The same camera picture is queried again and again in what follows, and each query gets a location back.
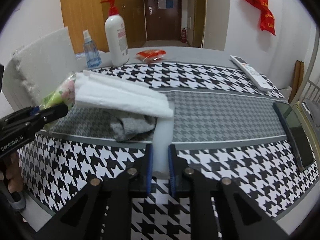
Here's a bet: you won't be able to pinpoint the blue spray bottle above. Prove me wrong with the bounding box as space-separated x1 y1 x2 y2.
83 30 101 68

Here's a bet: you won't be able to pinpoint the grey sock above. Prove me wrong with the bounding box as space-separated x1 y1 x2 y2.
107 110 157 142

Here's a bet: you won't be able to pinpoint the red fire extinguisher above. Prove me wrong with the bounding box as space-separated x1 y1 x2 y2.
181 28 187 43

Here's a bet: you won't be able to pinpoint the dark brown entrance door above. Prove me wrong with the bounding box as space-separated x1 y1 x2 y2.
144 0 182 41

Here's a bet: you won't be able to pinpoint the houndstooth table mat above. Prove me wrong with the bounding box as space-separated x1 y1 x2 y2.
20 62 319 239

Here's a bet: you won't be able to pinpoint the red hanging bags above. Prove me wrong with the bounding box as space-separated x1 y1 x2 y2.
245 0 276 36

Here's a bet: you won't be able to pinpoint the black smartphone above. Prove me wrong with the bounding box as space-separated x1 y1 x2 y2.
273 101 315 171

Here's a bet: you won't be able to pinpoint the person's left hand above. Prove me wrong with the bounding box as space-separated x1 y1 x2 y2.
1 152 23 193

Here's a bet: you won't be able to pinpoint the red snack packet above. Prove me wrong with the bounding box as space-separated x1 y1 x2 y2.
136 49 167 62

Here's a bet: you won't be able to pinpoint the wooden side door frame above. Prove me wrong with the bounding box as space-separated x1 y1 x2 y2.
193 0 207 48

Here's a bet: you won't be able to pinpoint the metal bunk bed frame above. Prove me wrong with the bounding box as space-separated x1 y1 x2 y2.
291 27 319 136

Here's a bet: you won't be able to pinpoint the white styrofoam box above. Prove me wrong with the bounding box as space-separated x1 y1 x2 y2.
2 27 80 111

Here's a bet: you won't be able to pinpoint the white pump bottle red cap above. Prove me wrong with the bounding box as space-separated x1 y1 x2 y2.
100 0 129 66

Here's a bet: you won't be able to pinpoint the white towel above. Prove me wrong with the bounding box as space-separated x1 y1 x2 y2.
74 70 174 118

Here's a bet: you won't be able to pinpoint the wooden wardrobe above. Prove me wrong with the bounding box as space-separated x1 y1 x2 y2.
60 0 146 53

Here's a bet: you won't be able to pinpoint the white remote control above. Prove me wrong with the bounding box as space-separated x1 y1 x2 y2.
231 55 272 92

